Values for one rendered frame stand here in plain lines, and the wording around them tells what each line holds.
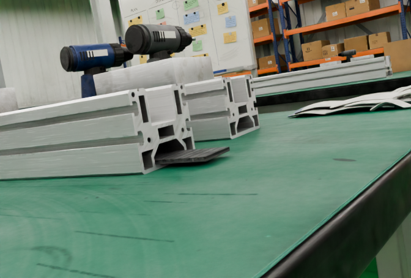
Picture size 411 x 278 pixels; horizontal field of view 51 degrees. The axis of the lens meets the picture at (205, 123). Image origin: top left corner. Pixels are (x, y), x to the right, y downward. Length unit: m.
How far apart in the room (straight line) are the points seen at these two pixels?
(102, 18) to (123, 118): 8.84
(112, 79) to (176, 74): 0.12
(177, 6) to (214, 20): 0.46
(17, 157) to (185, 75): 0.25
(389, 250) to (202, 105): 0.33
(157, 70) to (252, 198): 0.38
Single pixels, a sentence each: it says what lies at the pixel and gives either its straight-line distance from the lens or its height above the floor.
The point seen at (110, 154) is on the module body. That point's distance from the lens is 0.45.
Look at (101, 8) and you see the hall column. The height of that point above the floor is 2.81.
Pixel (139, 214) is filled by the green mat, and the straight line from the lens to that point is 0.29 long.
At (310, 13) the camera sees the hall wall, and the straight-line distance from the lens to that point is 11.78.
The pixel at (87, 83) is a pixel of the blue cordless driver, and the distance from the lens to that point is 1.01.
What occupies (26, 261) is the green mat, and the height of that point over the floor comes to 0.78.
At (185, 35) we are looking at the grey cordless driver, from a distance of 0.93.
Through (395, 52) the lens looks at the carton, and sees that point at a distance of 2.32.
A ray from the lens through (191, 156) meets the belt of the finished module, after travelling 0.43.
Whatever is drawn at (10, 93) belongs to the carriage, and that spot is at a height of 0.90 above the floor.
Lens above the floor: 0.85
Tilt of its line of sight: 5 degrees down
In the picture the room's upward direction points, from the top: 9 degrees counter-clockwise
